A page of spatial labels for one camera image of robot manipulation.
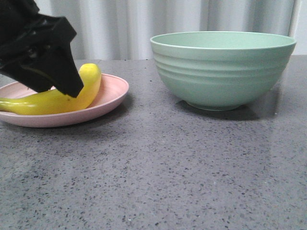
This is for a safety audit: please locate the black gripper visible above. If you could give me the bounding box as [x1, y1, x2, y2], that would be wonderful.
[0, 0, 83, 98]

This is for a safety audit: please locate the yellow banana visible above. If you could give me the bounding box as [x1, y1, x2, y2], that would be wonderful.
[0, 63, 102, 115]

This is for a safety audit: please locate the pink plate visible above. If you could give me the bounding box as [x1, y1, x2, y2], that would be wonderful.
[0, 74, 129, 128]

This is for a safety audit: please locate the green ribbed bowl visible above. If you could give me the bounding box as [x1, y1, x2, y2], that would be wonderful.
[150, 31, 296, 111]

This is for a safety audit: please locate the white curtain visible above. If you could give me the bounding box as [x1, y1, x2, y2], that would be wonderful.
[37, 0, 307, 60]

